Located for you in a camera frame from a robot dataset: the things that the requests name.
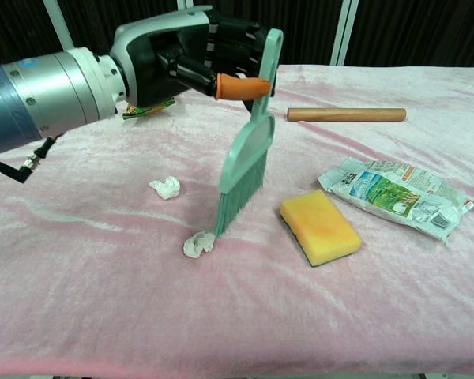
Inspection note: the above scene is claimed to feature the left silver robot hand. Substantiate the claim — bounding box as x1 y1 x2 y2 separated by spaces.
109 6 272 114

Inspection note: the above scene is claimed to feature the green hand broom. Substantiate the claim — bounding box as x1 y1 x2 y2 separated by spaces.
213 28 284 238

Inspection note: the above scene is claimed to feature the white paper ball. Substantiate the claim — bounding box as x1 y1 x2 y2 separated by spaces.
149 176 182 201
182 231 216 259

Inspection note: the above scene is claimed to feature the green snack bag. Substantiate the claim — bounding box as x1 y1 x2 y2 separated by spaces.
122 98 177 121

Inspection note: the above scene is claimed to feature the wooden rolling pin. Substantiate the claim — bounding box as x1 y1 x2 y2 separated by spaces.
287 107 408 123

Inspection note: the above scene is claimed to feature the yellow sponge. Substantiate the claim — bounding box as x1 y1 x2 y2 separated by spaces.
279 189 363 268

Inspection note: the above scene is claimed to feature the pink velvet table cloth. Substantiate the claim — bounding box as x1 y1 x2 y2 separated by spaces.
0 65 474 376

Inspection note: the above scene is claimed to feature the white green wipes pack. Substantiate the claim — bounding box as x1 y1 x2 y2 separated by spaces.
318 156 474 246

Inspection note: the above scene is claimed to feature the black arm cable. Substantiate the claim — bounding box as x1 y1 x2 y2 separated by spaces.
0 133 64 185

